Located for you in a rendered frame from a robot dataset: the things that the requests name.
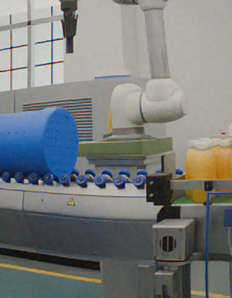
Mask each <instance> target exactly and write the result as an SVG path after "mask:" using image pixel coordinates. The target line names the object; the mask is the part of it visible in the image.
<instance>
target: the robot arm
mask: <svg viewBox="0 0 232 298"><path fill-rule="evenodd" d="M58 1H59V2H60V11H63V12H64V13H63V19H61V20H60V22H61V26H62V31H63V33H62V34H63V38H64V39H65V44H66V52H65V54H67V53H73V43H74V40H73V38H74V36H76V34H77V20H78V16H79V15H78V14H76V12H75V11H76V10H77V5H78V0H58ZM110 1H111V2H114V3H115V4H119V5H123V6H129V5H137V6H140V8H141V10H142V12H143V19H144V25H145V28H146V37H147V55H148V58H149V65H150V75H151V79H150V80H149V82H148V83H147V87H146V92H141V89H140V87H138V86H137V85H134V84H122V85H117V86H116V89H115V90H114V91H113V95H112V98H111V103H110V113H111V122H112V127H113V132H111V133H109V134H105V135H103V139H104V140H105V141H118V140H132V139H149V138H151V135H148V134H145V130H144V124H146V123H148V122H151V123H161V122H164V123H168V122H174V121H175V120H177V119H181V118H183V117H184V116H185V115H186V114H187V113H188V110H189V100H188V98H187V96H186V95H185V94H184V93H183V92H182V91H181V90H179V89H178V87H177V85H176V82H175V81H174V80H171V73H170V71H169V63H168V52H167V44H166V34H165V30H164V13H163V10H164V8H165V5H166V3H167V1H169V0H110Z"/></svg>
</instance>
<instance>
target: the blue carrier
mask: <svg viewBox="0 0 232 298"><path fill-rule="evenodd" d="M78 151H79V137H78V131H77V126H76V123H75V119H74V118H73V116H72V115H71V114H70V113H69V111H68V110H66V109H65V108H63V107H56V108H46V109H44V110H41V111H30V112H23V113H17V114H0V176H2V174H3V173H4V172H9V173H10V177H15V174H16V173H17V172H21V173H22V174H23V175H24V177H26V178H28V177H29V175H30V174H31V173H32V172H34V173H36V174H37V175H38V176H39V179H43V178H44V175H45V174H48V173H49V174H52V175H53V176H54V179H59V178H60V176H61V175H63V174H67V175H69V174H70V173H71V172H73V169H74V166H75V164H76V161H77V156H78ZM28 152H29V153H28Z"/></svg>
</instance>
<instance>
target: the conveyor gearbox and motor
mask: <svg viewBox="0 0 232 298"><path fill-rule="evenodd" d="M194 224H195V220H194V219H165V220H162V221H160V222H159V223H157V224H155V225H153V226H152V260H151V261H152V262H153V263H154V264H155V269H156V273H155V294H156V298H191V272H190V271H191V263H192V262H193V260H194V257H195V255H193V252H194V246H195V245H194V234H195V225H194Z"/></svg>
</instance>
